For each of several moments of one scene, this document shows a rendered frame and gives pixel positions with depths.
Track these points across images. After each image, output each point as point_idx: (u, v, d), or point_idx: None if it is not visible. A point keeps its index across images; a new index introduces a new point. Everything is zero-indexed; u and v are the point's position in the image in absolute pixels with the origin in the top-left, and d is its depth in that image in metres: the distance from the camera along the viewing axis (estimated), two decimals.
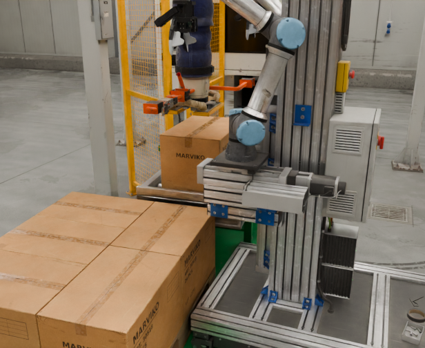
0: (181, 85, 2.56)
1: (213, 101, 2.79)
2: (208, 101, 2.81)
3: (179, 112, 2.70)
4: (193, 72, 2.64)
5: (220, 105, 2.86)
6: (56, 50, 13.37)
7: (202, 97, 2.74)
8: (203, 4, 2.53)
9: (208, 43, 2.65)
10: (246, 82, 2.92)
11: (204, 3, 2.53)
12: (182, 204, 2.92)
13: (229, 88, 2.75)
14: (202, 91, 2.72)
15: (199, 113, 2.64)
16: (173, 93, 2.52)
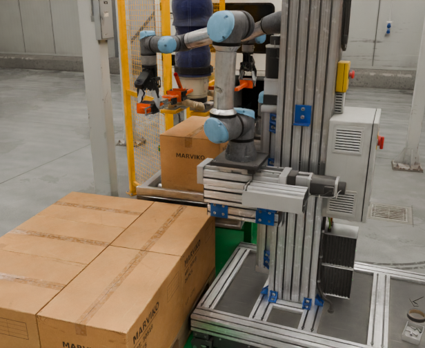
0: (178, 85, 2.57)
1: (212, 101, 2.80)
2: (208, 101, 2.82)
3: (177, 112, 2.72)
4: (192, 72, 2.65)
5: None
6: (56, 50, 13.37)
7: (201, 97, 2.75)
8: (203, 4, 2.54)
9: None
10: (246, 83, 2.91)
11: (203, 3, 2.53)
12: (182, 204, 2.92)
13: None
14: (201, 91, 2.73)
15: (196, 113, 2.65)
16: (170, 93, 2.53)
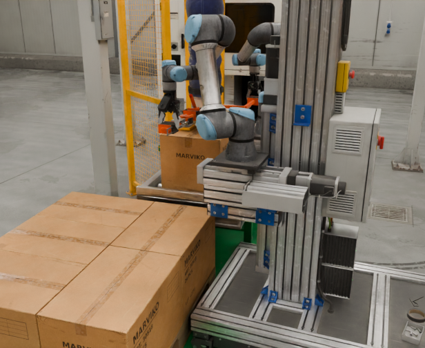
0: (192, 105, 2.83)
1: None
2: None
3: (191, 128, 2.98)
4: None
5: None
6: (56, 50, 13.37)
7: None
8: (215, 5, 2.74)
9: (219, 66, 2.91)
10: (253, 101, 3.17)
11: (216, 3, 2.74)
12: (182, 204, 2.92)
13: (237, 106, 3.01)
14: None
15: None
16: (185, 112, 2.79)
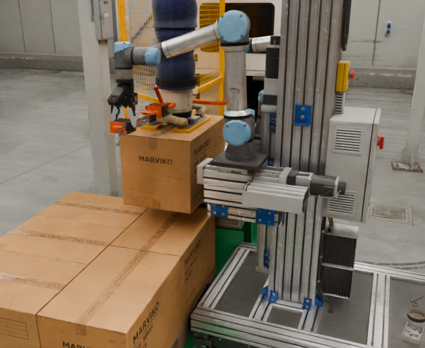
0: (159, 99, 2.35)
1: (196, 116, 2.58)
2: (192, 115, 2.60)
3: (159, 128, 2.50)
4: (174, 85, 2.43)
5: (205, 119, 2.64)
6: (56, 50, 13.37)
7: (184, 112, 2.53)
8: (185, 4, 2.30)
9: (191, 53, 2.43)
10: None
11: (186, 3, 2.30)
12: None
13: (214, 102, 2.53)
14: (184, 105, 2.51)
15: (179, 130, 2.43)
16: (149, 108, 2.31)
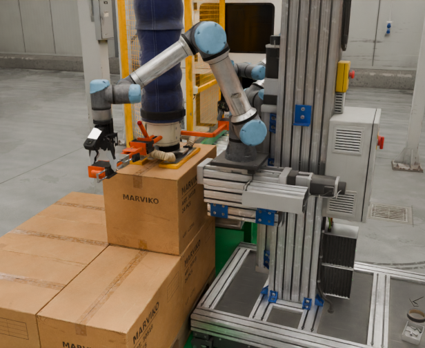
0: (143, 134, 2.20)
1: (185, 148, 2.42)
2: (180, 147, 2.44)
3: (144, 162, 2.34)
4: (159, 117, 2.27)
5: (194, 151, 2.48)
6: (56, 50, 13.37)
7: (172, 145, 2.37)
8: (170, 3, 2.10)
9: (178, 83, 2.28)
10: (225, 125, 2.54)
11: (170, 1, 2.10)
12: None
13: (203, 134, 2.37)
14: (171, 138, 2.35)
15: (165, 165, 2.27)
16: (133, 145, 2.15)
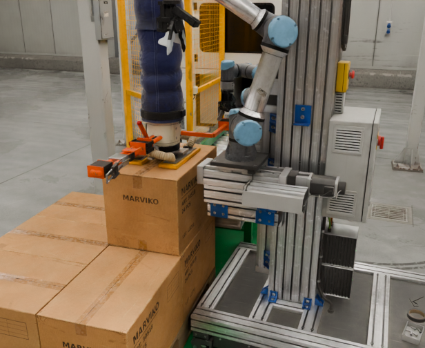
0: (143, 134, 2.20)
1: (185, 148, 2.43)
2: (181, 148, 2.44)
3: (144, 162, 2.34)
4: (159, 118, 2.27)
5: (194, 151, 2.48)
6: (56, 50, 13.37)
7: (172, 145, 2.37)
8: None
9: (178, 83, 2.28)
10: (225, 125, 2.54)
11: None
12: None
13: (203, 134, 2.38)
14: (171, 138, 2.35)
15: (165, 166, 2.28)
16: (132, 144, 2.16)
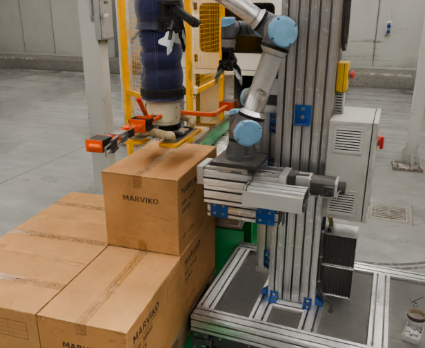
0: (143, 112, 2.16)
1: (185, 128, 2.39)
2: (181, 128, 2.41)
3: (144, 142, 2.30)
4: (159, 96, 2.23)
5: (195, 132, 2.45)
6: (56, 50, 13.37)
7: (172, 124, 2.33)
8: None
9: (178, 61, 2.24)
10: (226, 105, 2.50)
11: None
12: None
13: (203, 113, 2.34)
14: (171, 117, 2.31)
15: (165, 144, 2.24)
16: (132, 122, 2.12)
